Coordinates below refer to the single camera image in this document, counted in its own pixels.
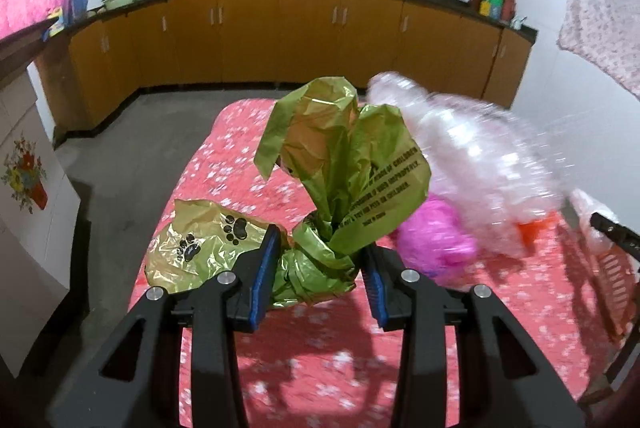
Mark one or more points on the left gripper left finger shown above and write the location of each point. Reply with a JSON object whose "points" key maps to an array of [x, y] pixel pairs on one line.
{"points": [[133, 380]]}

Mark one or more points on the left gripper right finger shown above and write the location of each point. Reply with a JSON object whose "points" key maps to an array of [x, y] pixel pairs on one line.
{"points": [[504, 378]]}

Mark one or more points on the white bag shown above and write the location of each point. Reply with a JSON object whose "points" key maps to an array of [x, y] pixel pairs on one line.
{"points": [[593, 241]]}

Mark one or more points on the small orange bag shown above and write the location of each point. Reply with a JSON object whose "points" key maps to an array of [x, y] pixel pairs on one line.
{"points": [[530, 231]]}

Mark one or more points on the large clear bubble wrap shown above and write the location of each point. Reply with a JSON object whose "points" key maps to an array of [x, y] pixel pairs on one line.
{"points": [[495, 168]]}

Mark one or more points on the purple plastic bag ball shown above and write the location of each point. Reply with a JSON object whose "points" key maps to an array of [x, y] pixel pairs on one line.
{"points": [[433, 241]]}

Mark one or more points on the olive green paw-print bag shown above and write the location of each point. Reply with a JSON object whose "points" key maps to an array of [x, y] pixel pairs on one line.
{"points": [[359, 165]]}

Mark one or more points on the red plastic basket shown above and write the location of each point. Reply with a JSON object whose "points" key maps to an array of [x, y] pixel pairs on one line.
{"points": [[613, 281]]}

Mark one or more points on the red floral tablecloth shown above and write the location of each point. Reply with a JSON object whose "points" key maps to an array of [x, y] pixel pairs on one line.
{"points": [[330, 365]]}

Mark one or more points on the flower-painted white cabinet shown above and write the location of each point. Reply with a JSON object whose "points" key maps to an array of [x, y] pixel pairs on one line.
{"points": [[39, 209]]}

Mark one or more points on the pink floral hanging cloth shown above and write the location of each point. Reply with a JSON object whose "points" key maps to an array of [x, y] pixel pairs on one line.
{"points": [[605, 33]]}

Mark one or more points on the white cup on counter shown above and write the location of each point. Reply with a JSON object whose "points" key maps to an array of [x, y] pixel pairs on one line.
{"points": [[517, 22]]}

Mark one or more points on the lower wooden cabinets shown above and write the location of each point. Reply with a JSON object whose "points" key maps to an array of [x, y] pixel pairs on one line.
{"points": [[91, 70]]}

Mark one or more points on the yellow box on sill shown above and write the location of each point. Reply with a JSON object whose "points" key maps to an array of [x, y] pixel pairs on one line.
{"points": [[56, 15]]}

